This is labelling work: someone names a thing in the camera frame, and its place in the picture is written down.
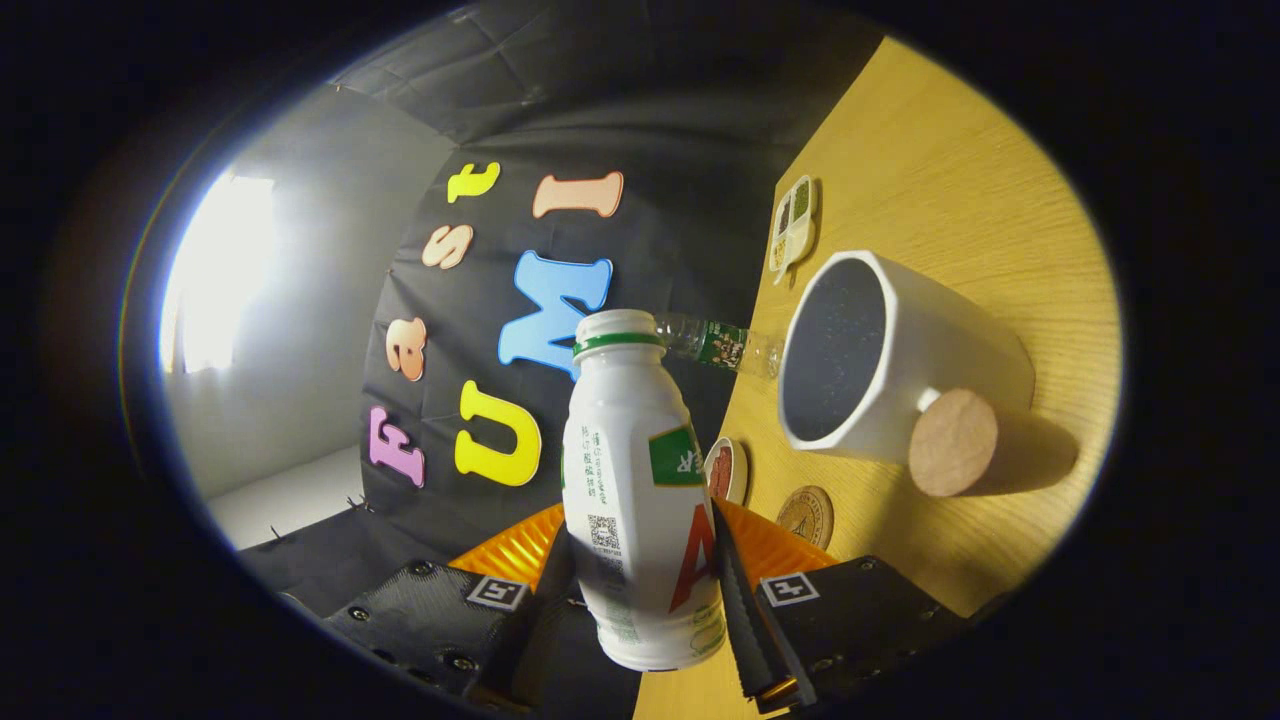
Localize white juice bottle green cap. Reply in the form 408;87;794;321
560;308;729;673

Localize round wooden coaster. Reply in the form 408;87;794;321
775;486;835;552

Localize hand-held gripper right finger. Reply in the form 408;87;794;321
712;498;971;713

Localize white divided condiment dish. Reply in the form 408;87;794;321
768;175;819;286

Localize white round plate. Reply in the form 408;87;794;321
703;436;749;506

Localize clear plastic water bottle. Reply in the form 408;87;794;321
655;312;786;381

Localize white cup wooden handle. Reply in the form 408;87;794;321
777;250;1081;499

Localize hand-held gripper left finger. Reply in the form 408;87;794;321
320;502;581;716

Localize wooden table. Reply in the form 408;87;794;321
632;35;1123;720

